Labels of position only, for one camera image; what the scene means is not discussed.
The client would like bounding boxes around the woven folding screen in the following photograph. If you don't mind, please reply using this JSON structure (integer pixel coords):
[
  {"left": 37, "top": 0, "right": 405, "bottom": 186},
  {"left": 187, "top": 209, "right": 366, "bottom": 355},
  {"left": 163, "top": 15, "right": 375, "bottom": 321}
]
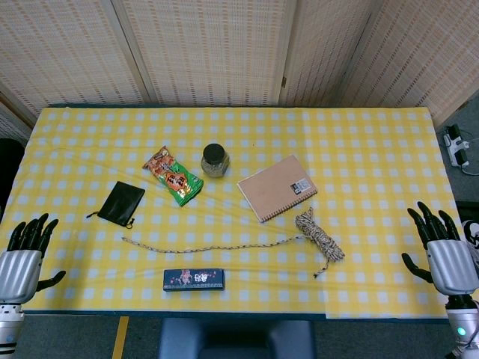
[{"left": 0, "top": 0, "right": 479, "bottom": 130}]

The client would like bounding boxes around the brown spiral notebook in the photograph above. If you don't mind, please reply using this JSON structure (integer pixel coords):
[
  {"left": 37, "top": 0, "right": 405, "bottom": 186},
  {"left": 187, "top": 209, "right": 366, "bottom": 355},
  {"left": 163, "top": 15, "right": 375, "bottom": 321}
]
[{"left": 237, "top": 154, "right": 319, "bottom": 224}]

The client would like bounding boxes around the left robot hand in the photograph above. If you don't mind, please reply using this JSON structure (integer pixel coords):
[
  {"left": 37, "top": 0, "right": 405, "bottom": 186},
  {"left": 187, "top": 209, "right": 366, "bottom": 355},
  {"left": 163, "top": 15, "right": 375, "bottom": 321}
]
[{"left": 0, "top": 212, "right": 67, "bottom": 304}]

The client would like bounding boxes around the orange green snack bag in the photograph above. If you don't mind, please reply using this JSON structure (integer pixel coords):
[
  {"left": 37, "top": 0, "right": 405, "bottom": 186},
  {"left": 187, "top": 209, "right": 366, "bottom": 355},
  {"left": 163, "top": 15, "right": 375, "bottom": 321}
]
[{"left": 143, "top": 145, "right": 205, "bottom": 208}]

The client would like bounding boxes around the white power strip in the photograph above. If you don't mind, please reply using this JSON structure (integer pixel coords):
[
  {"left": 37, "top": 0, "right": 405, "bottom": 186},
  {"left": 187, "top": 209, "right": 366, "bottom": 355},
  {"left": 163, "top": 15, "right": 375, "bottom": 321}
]
[{"left": 443, "top": 125, "right": 472, "bottom": 168}]

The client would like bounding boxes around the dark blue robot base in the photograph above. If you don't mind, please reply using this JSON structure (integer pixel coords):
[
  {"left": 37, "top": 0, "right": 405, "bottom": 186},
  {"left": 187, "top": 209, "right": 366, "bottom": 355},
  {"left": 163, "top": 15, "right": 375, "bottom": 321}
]
[{"left": 156, "top": 317, "right": 317, "bottom": 359}]

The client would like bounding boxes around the yellow checkered tablecloth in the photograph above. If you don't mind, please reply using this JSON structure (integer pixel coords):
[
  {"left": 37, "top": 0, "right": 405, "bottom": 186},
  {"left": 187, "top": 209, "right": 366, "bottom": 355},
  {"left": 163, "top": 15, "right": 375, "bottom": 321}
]
[{"left": 0, "top": 106, "right": 460, "bottom": 319}]

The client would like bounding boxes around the black white printed item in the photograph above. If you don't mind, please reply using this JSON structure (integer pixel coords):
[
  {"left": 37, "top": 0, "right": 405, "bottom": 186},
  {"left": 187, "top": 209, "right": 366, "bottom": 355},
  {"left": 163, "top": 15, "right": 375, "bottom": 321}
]
[{"left": 455, "top": 200, "right": 479, "bottom": 260}]

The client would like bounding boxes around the black drawstring pouch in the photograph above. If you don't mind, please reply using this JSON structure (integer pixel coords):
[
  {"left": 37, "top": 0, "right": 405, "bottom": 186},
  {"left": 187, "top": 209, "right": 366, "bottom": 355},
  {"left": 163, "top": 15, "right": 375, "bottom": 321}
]
[{"left": 86, "top": 180, "right": 146, "bottom": 230}]

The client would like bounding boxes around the dark blue printed box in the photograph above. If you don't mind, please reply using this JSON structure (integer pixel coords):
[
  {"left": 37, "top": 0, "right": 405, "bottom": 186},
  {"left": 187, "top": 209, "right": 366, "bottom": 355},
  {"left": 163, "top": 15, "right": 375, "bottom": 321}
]
[{"left": 162, "top": 268, "right": 227, "bottom": 293}]

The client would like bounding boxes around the speckled beige rope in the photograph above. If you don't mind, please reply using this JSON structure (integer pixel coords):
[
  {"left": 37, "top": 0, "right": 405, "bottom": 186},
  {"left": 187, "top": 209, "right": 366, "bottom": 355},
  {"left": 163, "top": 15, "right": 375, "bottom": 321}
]
[{"left": 122, "top": 206, "right": 346, "bottom": 280}]

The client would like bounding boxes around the glass jar black lid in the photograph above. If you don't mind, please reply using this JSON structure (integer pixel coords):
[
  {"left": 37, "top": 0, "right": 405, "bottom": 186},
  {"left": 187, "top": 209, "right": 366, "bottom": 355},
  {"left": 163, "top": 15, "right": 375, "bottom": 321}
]
[{"left": 201, "top": 144, "right": 231, "bottom": 179}]

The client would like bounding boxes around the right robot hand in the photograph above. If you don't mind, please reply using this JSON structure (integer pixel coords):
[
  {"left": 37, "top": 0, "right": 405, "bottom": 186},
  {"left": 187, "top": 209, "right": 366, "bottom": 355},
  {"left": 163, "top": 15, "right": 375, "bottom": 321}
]
[{"left": 401, "top": 201, "right": 479, "bottom": 297}]

